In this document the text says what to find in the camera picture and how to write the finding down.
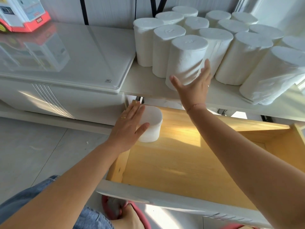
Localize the person's left hand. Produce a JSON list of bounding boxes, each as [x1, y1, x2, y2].
[[108, 102, 150, 153]]

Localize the person's right forearm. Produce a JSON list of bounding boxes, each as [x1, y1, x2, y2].
[[186, 104, 305, 229]]

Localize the blue jeans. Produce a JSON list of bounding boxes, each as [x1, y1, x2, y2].
[[0, 175, 115, 229]]

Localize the short white tissue roll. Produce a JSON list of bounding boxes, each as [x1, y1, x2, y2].
[[135, 105, 163, 143]]

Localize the person's left forearm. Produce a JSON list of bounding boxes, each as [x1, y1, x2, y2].
[[0, 141, 130, 229]]

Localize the tall white tissue roll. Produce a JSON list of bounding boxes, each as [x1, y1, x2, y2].
[[165, 35, 209, 91]]

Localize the pink slipper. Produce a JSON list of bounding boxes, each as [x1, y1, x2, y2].
[[102, 195, 152, 229], [220, 224, 259, 229]]

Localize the black forked wall strap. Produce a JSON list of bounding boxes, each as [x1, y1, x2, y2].
[[150, 0, 168, 18]]

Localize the toy box with red base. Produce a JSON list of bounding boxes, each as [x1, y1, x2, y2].
[[0, 0, 52, 33]]

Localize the group of white paper rolls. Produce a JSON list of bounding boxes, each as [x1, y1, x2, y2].
[[133, 6, 305, 106]]

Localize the person's right hand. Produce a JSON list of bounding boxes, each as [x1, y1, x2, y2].
[[170, 59, 212, 110]]

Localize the person's foot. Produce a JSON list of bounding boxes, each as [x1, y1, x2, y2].
[[110, 204, 145, 229]]

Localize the wooden drawer with white front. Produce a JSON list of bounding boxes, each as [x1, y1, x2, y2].
[[96, 105, 305, 229]]

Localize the white cabinet with glass top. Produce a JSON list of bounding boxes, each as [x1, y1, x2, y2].
[[0, 21, 137, 136]]

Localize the white low drawer cabinet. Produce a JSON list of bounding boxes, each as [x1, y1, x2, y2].
[[120, 60, 305, 122]]

